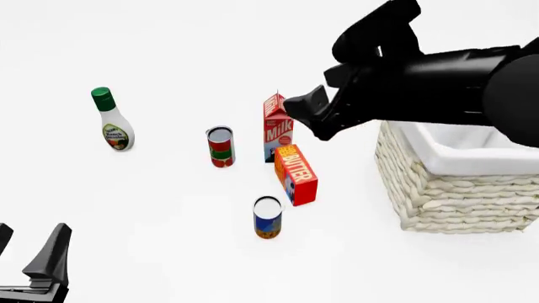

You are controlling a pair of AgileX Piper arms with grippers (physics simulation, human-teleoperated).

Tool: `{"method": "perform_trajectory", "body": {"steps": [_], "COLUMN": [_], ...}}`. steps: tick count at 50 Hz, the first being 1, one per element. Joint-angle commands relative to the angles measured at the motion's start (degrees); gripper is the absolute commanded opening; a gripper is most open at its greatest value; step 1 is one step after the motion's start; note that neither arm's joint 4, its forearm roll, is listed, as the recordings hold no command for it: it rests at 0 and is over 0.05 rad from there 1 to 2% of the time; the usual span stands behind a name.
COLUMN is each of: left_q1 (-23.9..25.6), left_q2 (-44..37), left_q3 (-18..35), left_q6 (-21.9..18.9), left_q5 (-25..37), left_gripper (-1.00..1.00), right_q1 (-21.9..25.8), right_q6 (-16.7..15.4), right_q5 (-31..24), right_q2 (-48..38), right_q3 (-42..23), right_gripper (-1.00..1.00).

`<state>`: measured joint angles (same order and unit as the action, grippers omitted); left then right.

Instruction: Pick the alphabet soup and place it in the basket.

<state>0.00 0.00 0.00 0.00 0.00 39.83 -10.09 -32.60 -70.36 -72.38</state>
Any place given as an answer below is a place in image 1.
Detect ranch dressing bottle green cap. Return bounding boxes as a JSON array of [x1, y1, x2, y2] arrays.
[[90, 86, 136, 152]]

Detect white-lined woven wicker basket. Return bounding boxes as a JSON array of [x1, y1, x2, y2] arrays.
[[373, 120, 539, 235]]

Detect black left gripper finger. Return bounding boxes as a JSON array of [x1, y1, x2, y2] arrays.
[[0, 222, 14, 258], [21, 222, 73, 288]]

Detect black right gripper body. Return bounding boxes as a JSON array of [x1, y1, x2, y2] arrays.
[[306, 61, 382, 142]]

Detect blue and orange soup tin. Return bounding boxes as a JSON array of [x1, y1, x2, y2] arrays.
[[253, 194, 286, 240]]

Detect red and white milk carton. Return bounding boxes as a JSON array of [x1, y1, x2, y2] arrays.
[[263, 88, 295, 164]]

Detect red and orange butter box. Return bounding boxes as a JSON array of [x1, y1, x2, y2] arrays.
[[274, 144, 319, 207]]

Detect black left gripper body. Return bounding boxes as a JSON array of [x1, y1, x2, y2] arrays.
[[0, 276, 70, 303]]

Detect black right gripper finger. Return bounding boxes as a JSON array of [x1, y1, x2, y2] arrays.
[[282, 83, 336, 127]]

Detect red and green soup tin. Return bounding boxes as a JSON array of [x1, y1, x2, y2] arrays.
[[205, 125, 236, 169]]

